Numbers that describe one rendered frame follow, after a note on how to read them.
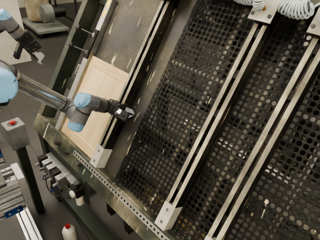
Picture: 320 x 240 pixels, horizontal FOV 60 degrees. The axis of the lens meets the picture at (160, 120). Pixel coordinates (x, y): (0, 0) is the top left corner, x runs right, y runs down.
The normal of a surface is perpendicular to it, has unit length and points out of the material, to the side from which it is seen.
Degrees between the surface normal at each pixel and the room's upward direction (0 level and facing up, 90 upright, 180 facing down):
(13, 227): 0
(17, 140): 90
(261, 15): 57
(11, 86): 83
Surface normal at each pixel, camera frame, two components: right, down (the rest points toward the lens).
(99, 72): -0.58, -0.15
